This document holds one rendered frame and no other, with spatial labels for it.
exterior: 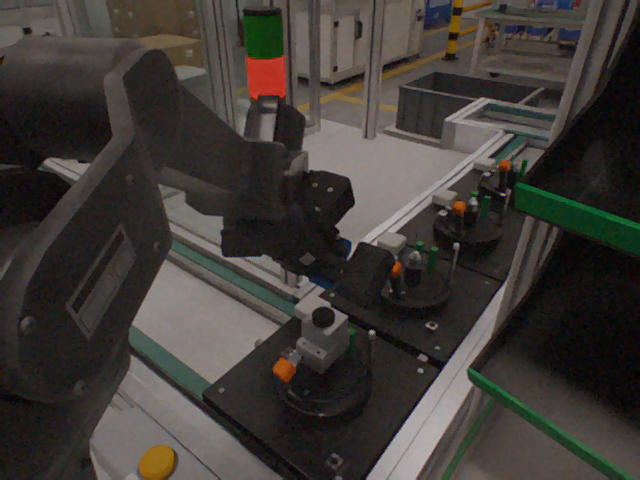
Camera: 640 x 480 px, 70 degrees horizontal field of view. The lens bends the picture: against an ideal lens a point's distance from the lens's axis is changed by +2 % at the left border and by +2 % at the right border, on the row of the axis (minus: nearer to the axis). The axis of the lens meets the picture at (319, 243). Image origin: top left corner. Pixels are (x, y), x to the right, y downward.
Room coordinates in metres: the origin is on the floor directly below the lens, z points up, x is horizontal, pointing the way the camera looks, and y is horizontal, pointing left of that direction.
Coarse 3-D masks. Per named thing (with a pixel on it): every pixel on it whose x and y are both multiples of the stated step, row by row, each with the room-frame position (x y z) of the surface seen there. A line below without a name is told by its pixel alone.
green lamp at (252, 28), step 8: (248, 16) 0.62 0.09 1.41; (256, 16) 0.61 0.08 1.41; (264, 16) 0.61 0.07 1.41; (272, 16) 0.61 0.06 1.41; (280, 16) 0.62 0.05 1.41; (248, 24) 0.61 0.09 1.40; (256, 24) 0.61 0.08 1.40; (264, 24) 0.61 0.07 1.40; (272, 24) 0.61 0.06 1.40; (280, 24) 0.62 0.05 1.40; (248, 32) 0.61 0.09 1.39; (256, 32) 0.61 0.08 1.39; (264, 32) 0.61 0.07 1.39; (272, 32) 0.61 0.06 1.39; (280, 32) 0.62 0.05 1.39; (248, 40) 0.62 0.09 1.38; (256, 40) 0.61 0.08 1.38; (264, 40) 0.61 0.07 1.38; (272, 40) 0.61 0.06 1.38; (280, 40) 0.62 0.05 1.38; (248, 48) 0.62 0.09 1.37; (256, 48) 0.61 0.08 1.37; (264, 48) 0.61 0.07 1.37; (272, 48) 0.61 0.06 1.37; (280, 48) 0.62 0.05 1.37; (248, 56) 0.62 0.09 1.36; (256, 56) 0.61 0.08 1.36; (264, 56) 0.61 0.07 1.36; (272, 56) 0.61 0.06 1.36; (280, 56) 0.62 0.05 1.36
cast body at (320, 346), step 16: (320, 304) 0.45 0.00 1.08; (304, 320) 0.42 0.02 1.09; (320, 320) 0.41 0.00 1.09; (336, 320) 0.42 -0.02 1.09; (304, 336) 0.42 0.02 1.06; (320, 336) 0.40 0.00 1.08; (336, 336) 0.41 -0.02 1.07; (304, 352) 0.40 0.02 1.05; (320, 352) 0.40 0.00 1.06; (336, 352) 0.41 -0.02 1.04; (320, 368) 0.39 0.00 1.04
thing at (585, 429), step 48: (576, 240) 0.34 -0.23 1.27; (576, 288) 0.30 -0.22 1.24; (624, 288) 0.29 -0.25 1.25; (528, 336) 0.27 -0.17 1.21; (576, 336) 0.26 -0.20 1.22; (624, 336) 0.25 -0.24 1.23; (480, 384) 0.23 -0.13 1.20; (528, 384) 0.23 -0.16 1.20; (576, 384) 0.23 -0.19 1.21; (624, 384) 0.22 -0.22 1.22; (576, 432) 0.19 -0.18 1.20; (624, 432) 0.19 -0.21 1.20
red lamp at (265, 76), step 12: (252, 60) 0.61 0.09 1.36; (264, 60) 0.61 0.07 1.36; (276, 60) 0.61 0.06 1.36; (252, 72) 0.61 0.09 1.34; (264, 72) 0.61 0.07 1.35; (276, 72) 0.61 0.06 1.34; (252, 84) 0.62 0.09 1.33; (264, 84) 0.61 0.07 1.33; (276, 84) 0.61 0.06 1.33; (252, 96) 0.62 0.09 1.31
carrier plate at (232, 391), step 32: (256, 352) 0.47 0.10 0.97; (384, 352) 0.47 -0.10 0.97; (224, 384) 0.42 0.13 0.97; (256, 384) 0.42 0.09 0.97; (384, 384) 0.42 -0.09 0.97; (416, 384) 0.42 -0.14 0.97; (224, 416) 0.37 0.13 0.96; (256, 416) 0.37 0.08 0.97; (288, 416) 0.37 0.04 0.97; (384, 416) 0.37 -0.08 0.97; (288, 448) 0.32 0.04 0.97; (320, 448) 0.32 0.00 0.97; (352, 448) 0.32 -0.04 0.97; (384, 448) 0.32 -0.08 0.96
